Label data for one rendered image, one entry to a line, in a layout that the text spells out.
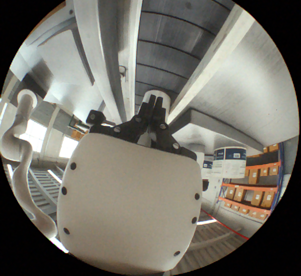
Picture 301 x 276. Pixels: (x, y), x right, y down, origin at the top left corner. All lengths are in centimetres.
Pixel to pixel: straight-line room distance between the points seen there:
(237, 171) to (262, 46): 45
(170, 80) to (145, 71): 4
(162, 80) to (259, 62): 19
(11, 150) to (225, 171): 98
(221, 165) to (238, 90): 35
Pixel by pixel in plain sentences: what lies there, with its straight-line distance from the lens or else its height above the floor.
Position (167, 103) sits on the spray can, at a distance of 16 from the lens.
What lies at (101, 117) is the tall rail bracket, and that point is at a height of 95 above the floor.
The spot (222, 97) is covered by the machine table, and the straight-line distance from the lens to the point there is 26.
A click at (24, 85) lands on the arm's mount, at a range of 82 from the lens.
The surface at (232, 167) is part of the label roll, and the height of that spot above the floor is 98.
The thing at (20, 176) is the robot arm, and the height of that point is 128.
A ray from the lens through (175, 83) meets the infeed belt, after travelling 16.
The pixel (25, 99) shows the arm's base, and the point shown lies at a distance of 80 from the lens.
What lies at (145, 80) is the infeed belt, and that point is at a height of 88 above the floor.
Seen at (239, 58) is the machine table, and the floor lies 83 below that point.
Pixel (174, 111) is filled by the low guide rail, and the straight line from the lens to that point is 16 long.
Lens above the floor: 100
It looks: 20 degrees down
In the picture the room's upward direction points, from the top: 165 degrees counter-clockwise
